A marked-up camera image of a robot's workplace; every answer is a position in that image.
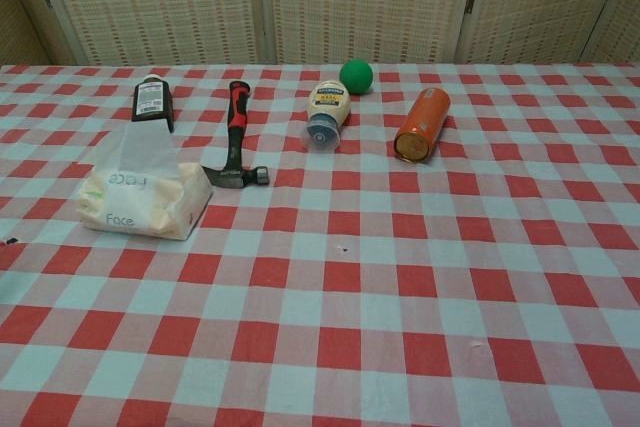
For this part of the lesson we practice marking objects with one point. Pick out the woven folding screen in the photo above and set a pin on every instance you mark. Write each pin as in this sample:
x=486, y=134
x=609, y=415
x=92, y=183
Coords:
x=320, y=2

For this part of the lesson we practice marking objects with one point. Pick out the orange cylindrical can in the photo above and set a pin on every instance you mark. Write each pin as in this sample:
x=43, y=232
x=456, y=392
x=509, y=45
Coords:
x=422, y=124

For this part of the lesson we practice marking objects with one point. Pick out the mayonnaise squeeze bottle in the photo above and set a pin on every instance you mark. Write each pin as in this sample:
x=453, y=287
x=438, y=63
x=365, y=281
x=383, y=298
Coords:
x=327, y=109

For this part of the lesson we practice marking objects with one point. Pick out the dark brown syrup bottle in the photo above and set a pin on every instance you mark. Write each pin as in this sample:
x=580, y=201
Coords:
x=152, y=102

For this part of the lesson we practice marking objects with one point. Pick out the white tissue pack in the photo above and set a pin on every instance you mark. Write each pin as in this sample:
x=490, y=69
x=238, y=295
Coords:
x=145, y=202

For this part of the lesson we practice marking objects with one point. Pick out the green ball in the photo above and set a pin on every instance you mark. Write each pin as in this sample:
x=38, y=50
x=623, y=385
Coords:
x=355, y=76

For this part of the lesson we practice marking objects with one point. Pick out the red black claw hammer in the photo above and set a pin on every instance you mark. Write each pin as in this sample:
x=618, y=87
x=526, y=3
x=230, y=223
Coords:
x=236, y=137

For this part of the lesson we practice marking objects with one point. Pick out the red white checkered tablecloth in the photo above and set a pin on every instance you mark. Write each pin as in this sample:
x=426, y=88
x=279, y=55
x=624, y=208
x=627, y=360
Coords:
x=350, y=297

